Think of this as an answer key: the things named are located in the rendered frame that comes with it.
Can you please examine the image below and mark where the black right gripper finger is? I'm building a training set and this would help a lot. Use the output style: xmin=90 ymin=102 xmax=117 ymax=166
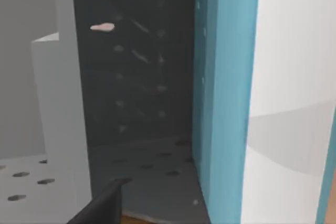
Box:
xmin=66 ymin=177 xmax=133 ymax=224

